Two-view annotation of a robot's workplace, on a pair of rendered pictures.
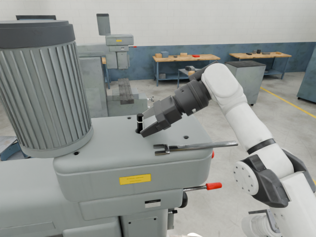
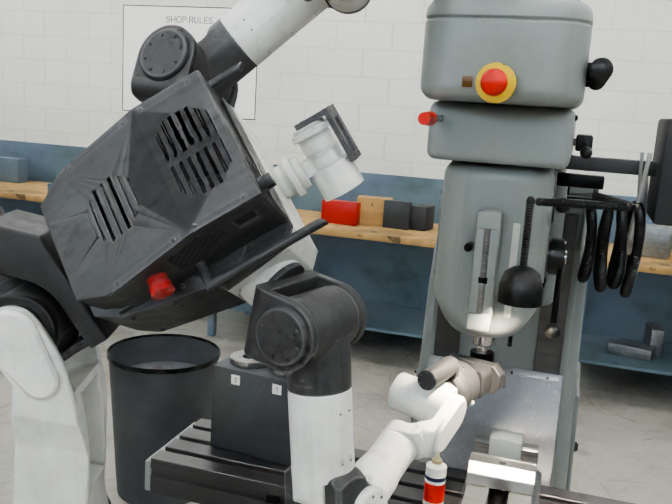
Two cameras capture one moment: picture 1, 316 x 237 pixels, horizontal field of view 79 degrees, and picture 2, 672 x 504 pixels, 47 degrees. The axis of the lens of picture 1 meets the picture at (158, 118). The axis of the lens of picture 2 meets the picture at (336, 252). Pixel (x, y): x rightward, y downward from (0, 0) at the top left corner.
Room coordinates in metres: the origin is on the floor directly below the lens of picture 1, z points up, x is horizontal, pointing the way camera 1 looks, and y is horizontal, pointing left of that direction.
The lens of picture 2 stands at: (0.89, -1.35, 1.72)
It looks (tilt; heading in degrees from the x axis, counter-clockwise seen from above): 11 degrees down; 116
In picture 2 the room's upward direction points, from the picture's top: 4 degrees clockwise
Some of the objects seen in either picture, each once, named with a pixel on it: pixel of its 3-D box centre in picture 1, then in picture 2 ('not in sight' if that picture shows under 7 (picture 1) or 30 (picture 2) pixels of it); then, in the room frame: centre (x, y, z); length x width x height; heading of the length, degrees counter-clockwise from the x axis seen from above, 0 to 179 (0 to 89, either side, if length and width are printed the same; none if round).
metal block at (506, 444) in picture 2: not in sight; (505, 450); (0.59, 0.07, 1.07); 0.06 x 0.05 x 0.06; 10
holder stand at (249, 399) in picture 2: not in sight; (268, 404); (0.08, 0.02, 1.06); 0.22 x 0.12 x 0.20; 2
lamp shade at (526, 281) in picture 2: (180, 197); (521, 284); (0.62, -0.11, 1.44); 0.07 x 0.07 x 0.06
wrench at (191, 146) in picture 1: (196, 146); not in sight; (0.44, -0.11, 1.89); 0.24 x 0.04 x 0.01; 98
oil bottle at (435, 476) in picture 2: not in sight; (435, 478); (0.48, -0.01, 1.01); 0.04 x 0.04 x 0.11
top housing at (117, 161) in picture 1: (137, 150); (513, 60); (0.52, 0.07, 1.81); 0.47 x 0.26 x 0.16; 99
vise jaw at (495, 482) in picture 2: not in sight; (501, 473); (0.60, 0.01, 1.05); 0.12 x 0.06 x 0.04; 10
